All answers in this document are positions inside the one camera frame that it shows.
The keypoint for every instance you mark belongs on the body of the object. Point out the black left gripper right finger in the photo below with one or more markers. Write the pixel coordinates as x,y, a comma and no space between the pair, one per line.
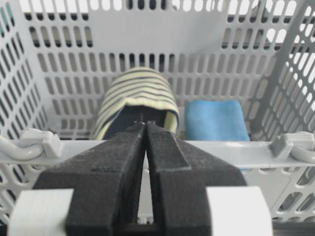
179,175

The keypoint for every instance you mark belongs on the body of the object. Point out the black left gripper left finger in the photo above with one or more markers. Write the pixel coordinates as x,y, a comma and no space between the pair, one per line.
106,180

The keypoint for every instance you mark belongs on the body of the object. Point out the blue folded cloth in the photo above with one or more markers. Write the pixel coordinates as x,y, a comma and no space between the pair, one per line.
215,121

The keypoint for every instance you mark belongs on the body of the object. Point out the yellow striped rolled cloth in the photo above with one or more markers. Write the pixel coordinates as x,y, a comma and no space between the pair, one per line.
139,86

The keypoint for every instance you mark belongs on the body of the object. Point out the grey plastic shopping basket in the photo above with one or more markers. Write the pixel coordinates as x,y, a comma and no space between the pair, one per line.
58,58

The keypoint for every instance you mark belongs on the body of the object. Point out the grey basket handle left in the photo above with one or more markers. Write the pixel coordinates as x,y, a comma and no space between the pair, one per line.
32,144

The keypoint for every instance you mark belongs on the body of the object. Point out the grey basket handle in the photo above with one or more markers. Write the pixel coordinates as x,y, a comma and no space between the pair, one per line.
32,144
300,145

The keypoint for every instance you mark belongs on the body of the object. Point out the grey basket handle right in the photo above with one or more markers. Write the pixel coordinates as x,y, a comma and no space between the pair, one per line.
300,145

